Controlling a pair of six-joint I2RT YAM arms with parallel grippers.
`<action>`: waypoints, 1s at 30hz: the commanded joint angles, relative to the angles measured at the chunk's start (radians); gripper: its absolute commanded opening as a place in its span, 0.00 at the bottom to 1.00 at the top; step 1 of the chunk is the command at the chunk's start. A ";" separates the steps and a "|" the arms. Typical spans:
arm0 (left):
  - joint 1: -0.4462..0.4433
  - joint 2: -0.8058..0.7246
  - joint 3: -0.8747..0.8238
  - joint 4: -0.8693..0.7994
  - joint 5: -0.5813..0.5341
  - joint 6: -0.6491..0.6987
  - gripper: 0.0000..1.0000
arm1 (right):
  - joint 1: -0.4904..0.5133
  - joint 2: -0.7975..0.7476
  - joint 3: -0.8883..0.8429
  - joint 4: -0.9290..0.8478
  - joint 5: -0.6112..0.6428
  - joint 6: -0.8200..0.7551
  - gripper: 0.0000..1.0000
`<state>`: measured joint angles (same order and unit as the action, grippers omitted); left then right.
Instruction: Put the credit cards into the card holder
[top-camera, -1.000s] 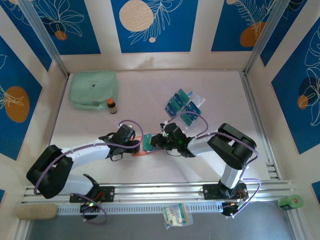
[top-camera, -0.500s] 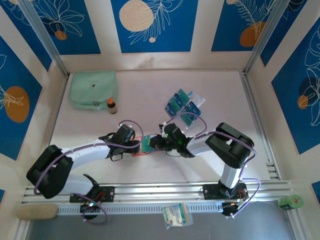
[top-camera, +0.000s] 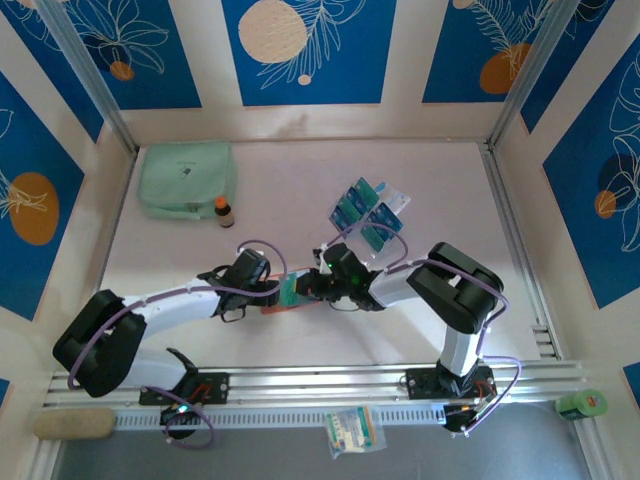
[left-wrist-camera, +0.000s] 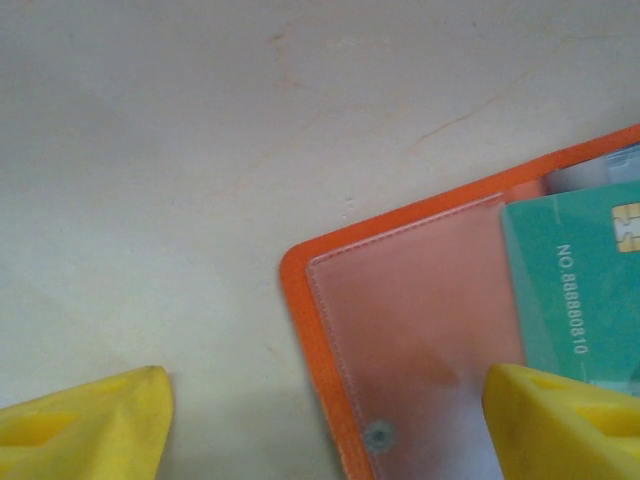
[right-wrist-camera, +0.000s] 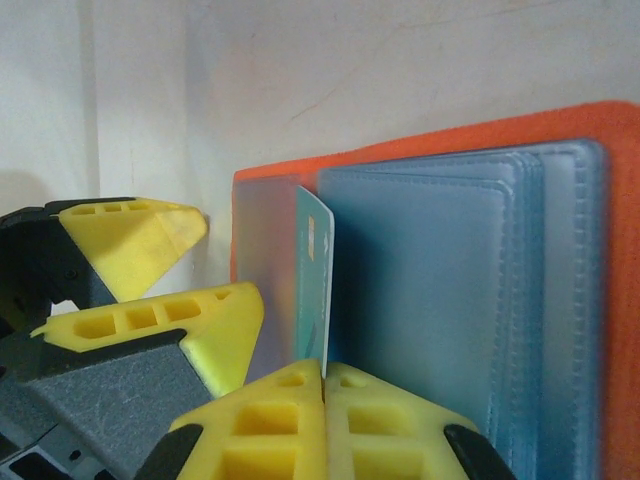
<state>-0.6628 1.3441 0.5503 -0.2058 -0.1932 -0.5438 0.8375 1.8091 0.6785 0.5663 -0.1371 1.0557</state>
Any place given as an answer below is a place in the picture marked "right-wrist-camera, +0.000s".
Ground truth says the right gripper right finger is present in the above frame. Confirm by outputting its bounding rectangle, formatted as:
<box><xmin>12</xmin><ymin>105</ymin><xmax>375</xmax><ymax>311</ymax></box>
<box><xmin>324</xmin><ymin>362</ymin><xmax>519</xmax><ymax>480</ymax></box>

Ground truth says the teal credit card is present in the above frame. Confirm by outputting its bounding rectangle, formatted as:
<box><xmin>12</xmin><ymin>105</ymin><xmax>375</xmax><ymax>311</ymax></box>
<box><xmin>294</xmin><ymin>184</ymin><xmax>335</xmax><ymax>379</ymax></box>

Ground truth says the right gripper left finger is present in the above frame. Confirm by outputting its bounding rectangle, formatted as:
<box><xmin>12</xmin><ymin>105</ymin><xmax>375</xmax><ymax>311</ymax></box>
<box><xmin>134</xmin><ymin>357</ymin><xmax>327</xmax><ymax>480</ymax></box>

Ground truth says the orange card holder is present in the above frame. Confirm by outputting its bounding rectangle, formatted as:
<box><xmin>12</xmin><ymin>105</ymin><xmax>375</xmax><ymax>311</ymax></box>
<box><xmin>232</xmin><ymin>99</ymin><xmax>640</xmax><ymax>480</ymax></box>

